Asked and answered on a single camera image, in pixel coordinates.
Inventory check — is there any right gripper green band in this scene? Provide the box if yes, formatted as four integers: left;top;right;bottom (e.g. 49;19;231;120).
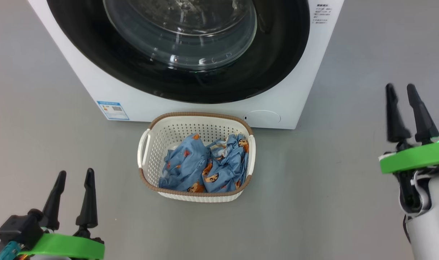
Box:
379;83;439;217

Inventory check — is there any white front-load washing machine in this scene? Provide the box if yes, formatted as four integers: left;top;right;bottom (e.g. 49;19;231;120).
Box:
28;0;344;130

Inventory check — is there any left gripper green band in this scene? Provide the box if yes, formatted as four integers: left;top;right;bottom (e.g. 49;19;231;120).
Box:
18;168;105;260

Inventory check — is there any cream perforated laundry basket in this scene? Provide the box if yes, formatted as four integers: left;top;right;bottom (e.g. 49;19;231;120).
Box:
137;112;256;203

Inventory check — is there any teal left camera cable plug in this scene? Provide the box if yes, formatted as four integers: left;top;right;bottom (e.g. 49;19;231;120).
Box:
0;241;22;260

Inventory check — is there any blue energy label sticker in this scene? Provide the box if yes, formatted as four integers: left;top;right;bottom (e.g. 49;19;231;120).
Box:
97;101;130;121

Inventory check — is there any black round glass washer door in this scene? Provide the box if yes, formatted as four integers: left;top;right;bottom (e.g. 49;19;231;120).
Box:
46;0;311;104

